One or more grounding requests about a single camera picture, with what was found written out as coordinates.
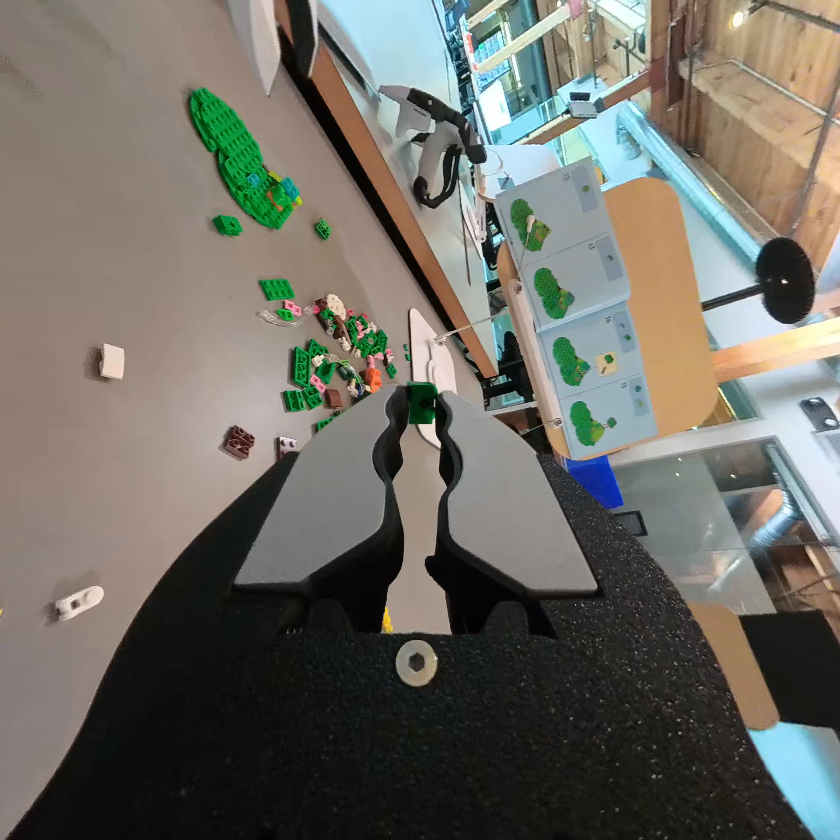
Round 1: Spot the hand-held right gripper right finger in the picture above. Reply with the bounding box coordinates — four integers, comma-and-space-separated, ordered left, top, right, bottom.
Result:
425, 390, 600, 634

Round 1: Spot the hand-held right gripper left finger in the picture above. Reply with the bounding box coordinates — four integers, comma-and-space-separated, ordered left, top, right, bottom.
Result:
233, 384, 405, 632

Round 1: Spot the small green lego brick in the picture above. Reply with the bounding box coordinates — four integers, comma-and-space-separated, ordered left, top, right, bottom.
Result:
406, 381, 439, 427

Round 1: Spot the green lego base plate build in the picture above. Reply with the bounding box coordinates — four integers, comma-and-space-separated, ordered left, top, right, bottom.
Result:
188, 87, 303, 231

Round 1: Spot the pile of green lego pieces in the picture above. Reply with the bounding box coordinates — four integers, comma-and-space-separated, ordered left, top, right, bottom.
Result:
282, 293, 399, 434

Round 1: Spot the open lego instruction booklet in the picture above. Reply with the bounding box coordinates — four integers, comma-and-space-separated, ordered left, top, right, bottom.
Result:
493, 157, 659, 461

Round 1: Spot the white lego clip piece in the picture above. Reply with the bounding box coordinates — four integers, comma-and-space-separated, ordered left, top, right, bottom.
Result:
52, 585, 105, 622

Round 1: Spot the blue plastic bin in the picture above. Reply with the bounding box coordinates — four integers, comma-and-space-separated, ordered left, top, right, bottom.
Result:
565, 455, 625, 510

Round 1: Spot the wooden board stand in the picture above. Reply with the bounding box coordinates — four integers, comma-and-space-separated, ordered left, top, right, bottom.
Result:
496, 176, 720, 462

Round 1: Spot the black disc pole lamp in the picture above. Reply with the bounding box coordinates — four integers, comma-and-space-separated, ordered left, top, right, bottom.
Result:
700, 235, 817, 325

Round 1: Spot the grey adjoining table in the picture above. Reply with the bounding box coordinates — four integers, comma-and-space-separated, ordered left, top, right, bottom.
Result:
308, 0, 500, 380

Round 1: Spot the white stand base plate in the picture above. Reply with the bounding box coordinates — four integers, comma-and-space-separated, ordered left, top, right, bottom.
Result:
407, 308, 459, 449

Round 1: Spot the silver ventilation duct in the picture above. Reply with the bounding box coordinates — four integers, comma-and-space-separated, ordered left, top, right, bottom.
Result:
619, 101, 766, 264

